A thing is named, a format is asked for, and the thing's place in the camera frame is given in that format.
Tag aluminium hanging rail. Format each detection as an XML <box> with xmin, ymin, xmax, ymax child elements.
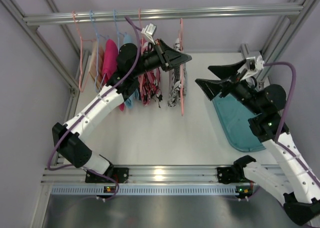
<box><xmin>23</xmin><ymin>3</ymin><xmax>304</xmax><ymax>26</ymax></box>

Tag newspaper print trousers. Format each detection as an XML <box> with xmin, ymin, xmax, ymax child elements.
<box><xmin>166</xmin><ymin>37</ymin><xmax>189</xmax><ymax>109</ymax></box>

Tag blue hanger of magenta trousers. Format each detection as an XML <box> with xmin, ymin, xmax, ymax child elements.
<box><xmin>89</xmin><ymin>10</ymin><xmax>107</xmax><ymax>93</ymax></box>

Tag light blue trousers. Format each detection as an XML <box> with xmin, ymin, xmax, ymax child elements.
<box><xmin>122</xmin><ymin>33</ymin><xmax>141</xmax><ymax>110</ymax></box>

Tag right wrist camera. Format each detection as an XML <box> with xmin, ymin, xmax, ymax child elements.
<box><xmin>241</xmin><ymin>51</ymin><xmax>265</xmax><ymax>81</ymax></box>

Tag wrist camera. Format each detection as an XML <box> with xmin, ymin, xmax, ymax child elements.
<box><xmin>241</xmin><ymin>51</ymin><xmax>265</xmax><ymax>81</ymax></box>
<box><xmin>141</xmin><ymin>23</ymin><xmax>157</xmax><ymax>45</ymax></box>

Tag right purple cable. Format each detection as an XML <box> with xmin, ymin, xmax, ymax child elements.
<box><xmin>263</xmin><ymin>60</ymin><xmax>320</xmax><ymax>184</ymax></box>

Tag magenta trousers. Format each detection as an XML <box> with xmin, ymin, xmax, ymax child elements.
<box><xmin>100</xmin><ymin>37</ymin><xmax>126</xmax><ymax>112</ymax></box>

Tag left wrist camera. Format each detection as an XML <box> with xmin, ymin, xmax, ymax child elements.
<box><xmin>141</xmin><ymin>23</ymin><xmax>157</xmax><ymax>45</ymax></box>

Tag peach striped trousers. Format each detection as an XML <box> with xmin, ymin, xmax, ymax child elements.
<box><xmin>89</xmin><ymin>41</ymin><xmax>105</xmax><ymax>89</ymax></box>

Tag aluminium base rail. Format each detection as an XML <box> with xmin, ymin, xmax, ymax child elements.
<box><xmin>40</xmin><ymin>165</ymin><xmax>230</xmax><ymax>186</ymax></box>

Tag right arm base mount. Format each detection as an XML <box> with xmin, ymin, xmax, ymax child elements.
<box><xmin>217</xmin><ymin>166</ymin><xmax>249</xmax><ymax>185</ymax></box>

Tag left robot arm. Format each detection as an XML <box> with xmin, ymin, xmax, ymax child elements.
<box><xmin>52</xmin><ymin>39</ymin><xmax>192</xmax><ymax>176</ymax></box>

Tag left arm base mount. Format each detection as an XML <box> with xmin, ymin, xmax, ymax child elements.
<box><xmin>85</xmin><ymin>166</ymin><xmax>129</xmax><ymax>184</ymax></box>

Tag teal plastic bin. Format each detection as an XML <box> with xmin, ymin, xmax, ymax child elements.
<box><xmin>212</xmin><ymin>94</ymin><xmax>265</xmax><ymax>153</ymax></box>

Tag pink hanger of camouflage trousers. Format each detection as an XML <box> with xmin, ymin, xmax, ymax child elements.
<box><xmin>138</xmin><ymin>8</ymin><xmax>145</xmax><ymax>93</ymax></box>

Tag grey slotted cable duct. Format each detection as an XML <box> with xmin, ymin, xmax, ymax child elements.
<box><xmin>51</xmin><ymin>185</ymin><xmax>239</xmax><ymax>196</ymax></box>

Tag pink camouflage trousers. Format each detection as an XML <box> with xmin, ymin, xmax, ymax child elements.
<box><xmin>137</xmin><ymin>36</ymin><xmax>163</xmax><ymax>108</ymax></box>

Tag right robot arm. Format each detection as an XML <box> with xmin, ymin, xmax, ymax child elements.
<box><xmin>195</xmin><ymin>61</ymin><xmax>320</xmax><ymax>226</ymax></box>

